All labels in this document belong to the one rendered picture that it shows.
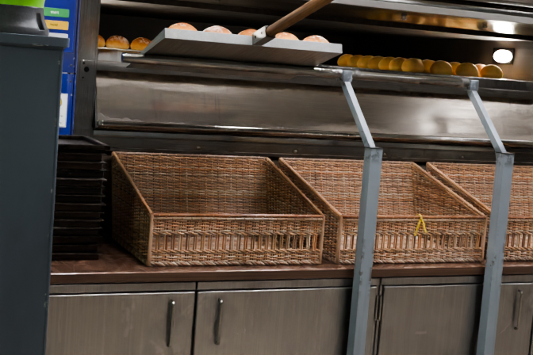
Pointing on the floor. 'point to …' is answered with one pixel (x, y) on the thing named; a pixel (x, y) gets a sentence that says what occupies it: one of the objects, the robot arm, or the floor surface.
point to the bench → (278, 308)
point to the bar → (367, 214)
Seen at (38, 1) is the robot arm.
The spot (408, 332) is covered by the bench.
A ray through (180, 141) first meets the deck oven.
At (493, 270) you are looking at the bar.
